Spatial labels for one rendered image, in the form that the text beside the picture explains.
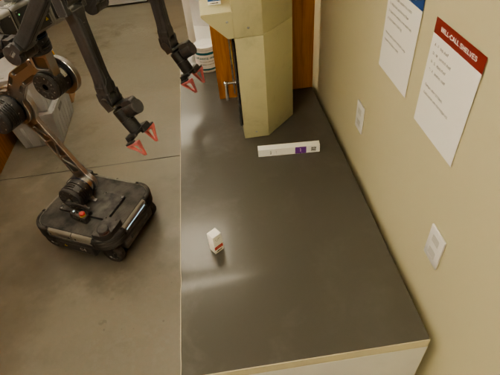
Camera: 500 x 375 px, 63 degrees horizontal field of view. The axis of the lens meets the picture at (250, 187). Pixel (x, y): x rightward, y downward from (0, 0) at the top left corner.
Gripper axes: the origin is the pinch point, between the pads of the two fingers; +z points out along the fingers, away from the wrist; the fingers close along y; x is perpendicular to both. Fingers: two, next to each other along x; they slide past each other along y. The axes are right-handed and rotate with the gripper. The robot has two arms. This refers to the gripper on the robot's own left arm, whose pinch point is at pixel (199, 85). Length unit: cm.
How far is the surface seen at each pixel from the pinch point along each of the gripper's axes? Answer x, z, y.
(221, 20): -46, -24, -24
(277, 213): -46, 38, -63
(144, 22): 257, -26, 304
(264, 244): -46, 38, -78
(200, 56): 12.1, -5.9, 31.0
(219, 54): -15.0, -6.9, 8.1
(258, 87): -40.5, 6.3, -19.0
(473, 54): -122, -2, -75
